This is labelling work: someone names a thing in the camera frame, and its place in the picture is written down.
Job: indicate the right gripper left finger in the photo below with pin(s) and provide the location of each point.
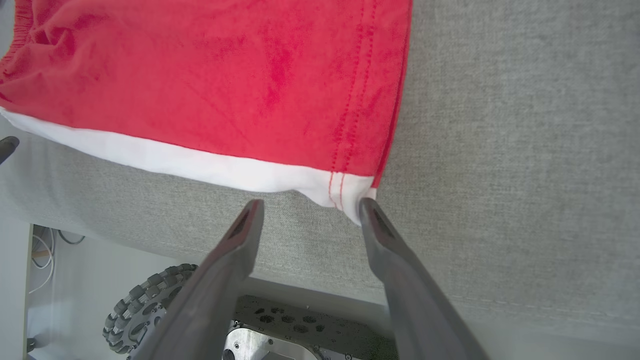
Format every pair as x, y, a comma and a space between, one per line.
210, 300

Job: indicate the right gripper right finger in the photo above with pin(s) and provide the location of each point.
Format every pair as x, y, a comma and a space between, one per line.
415, 310

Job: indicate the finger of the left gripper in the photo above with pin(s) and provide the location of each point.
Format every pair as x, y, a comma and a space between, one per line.
7, 146

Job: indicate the red shorts with white trim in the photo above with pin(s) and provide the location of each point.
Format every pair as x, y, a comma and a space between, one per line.
200, 75

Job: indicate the perforated metal robot base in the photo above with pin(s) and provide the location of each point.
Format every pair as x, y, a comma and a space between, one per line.
310, 330

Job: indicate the grey omni wheel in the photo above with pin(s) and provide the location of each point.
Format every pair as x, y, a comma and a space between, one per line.
135, 315

